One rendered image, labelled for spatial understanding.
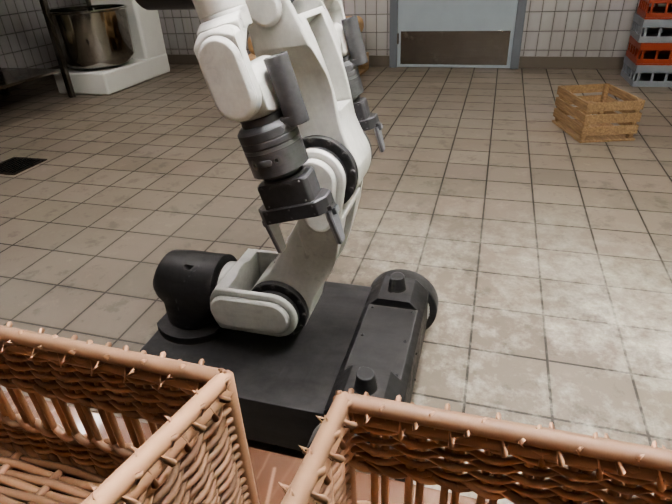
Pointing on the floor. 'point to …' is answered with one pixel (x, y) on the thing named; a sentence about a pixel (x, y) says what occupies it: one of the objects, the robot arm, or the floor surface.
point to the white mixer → (109, 46)
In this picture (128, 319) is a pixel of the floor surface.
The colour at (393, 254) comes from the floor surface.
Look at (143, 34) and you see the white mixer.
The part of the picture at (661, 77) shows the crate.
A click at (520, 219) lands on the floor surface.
